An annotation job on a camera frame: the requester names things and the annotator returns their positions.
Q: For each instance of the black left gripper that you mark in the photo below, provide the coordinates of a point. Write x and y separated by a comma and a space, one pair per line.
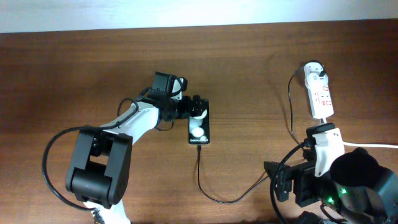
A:
186, 111

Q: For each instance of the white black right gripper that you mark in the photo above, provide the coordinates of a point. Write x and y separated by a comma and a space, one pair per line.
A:
301, 175

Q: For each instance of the black Galaxy flip phone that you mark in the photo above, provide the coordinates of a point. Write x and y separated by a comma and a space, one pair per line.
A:
199, 127

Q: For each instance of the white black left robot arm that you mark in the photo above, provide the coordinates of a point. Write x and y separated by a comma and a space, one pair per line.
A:
99, 170

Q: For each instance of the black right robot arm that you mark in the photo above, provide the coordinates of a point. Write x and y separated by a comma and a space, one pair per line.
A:
356, 187

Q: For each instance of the white charger adapter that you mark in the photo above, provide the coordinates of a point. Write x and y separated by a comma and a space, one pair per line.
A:
315, 75

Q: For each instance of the white power strip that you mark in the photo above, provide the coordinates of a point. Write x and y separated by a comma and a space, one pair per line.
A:
320, 101

